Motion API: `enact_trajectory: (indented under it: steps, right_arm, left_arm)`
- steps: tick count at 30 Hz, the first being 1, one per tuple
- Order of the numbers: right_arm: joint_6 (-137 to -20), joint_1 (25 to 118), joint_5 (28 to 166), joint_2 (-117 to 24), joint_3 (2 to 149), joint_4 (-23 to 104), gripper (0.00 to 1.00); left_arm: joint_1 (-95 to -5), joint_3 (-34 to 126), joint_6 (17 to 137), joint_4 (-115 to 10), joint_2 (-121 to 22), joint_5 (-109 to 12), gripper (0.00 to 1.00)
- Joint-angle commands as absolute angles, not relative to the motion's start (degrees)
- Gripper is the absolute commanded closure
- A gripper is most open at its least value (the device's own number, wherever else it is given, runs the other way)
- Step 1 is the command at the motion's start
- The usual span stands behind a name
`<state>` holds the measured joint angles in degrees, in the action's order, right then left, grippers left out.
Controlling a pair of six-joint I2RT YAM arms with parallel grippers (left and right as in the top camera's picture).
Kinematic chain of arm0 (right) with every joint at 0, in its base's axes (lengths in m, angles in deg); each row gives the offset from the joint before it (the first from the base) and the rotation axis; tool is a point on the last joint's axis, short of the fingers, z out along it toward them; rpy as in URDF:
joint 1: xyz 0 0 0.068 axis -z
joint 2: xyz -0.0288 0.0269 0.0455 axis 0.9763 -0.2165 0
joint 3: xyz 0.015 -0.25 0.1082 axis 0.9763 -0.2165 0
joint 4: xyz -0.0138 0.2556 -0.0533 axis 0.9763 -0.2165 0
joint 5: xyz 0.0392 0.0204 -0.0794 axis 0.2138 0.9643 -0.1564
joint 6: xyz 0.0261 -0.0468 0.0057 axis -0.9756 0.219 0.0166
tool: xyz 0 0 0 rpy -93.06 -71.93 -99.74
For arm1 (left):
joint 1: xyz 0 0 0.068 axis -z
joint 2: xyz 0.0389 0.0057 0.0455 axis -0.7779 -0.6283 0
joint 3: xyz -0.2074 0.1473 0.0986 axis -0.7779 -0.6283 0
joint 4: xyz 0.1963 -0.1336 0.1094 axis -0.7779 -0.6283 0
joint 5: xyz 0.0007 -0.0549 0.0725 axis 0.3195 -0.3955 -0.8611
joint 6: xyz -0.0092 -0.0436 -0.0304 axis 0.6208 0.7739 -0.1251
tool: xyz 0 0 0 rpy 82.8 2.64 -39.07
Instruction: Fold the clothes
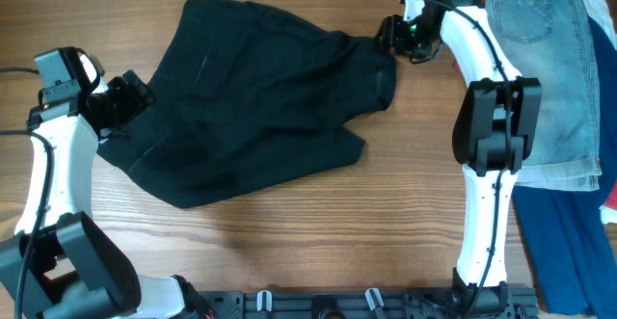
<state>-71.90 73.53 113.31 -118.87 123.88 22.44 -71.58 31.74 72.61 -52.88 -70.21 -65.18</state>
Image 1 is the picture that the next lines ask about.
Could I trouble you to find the black shorts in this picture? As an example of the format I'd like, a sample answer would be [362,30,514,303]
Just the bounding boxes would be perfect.
[98,0,396,208]

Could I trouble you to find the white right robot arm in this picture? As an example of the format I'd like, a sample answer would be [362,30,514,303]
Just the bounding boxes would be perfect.
[365,0,542,318]

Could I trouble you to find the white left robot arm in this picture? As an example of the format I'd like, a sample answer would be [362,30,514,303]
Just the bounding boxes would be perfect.
[1,71,216,318]

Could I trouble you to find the light denim shorts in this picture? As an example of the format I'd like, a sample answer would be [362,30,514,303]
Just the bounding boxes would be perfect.
[486,0,602,192]

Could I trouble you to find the blue garment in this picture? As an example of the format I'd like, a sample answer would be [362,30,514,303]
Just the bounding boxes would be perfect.
[514,19,616,319]

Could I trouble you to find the black mounting rail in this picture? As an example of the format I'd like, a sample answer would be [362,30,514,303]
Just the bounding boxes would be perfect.
[202,287,539,319]

